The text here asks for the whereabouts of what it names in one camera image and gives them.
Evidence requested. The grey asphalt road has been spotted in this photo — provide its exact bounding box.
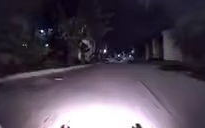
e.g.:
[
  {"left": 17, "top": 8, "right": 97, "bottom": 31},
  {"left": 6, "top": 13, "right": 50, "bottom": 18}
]
[{"left": 0, "top": 62, "right": 205, "bottom": 128}]

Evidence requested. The pale wall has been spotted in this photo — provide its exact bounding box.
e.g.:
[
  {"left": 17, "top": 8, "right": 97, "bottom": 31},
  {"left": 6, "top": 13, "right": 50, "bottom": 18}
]
[{"left": 143, "top": 29, "right": 184, "bottom": 62}]

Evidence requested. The pale kerb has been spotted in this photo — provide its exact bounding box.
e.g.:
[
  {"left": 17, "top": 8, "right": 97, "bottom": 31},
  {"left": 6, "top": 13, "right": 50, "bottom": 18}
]
[{"left": 0, "top": 63, "right": 95, "bottom": 85}]

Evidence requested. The row of trees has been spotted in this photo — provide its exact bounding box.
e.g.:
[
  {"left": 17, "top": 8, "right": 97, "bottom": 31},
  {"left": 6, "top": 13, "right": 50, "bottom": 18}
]
[{"left": 0, "top": 0, "right": 118, "bottom": 78}]

